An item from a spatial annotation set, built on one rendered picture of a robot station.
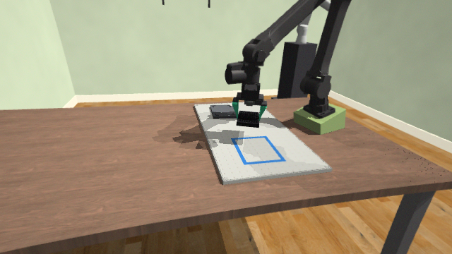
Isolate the blue tape outline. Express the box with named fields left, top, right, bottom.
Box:
left=231, top=136, right=286, bottom=165

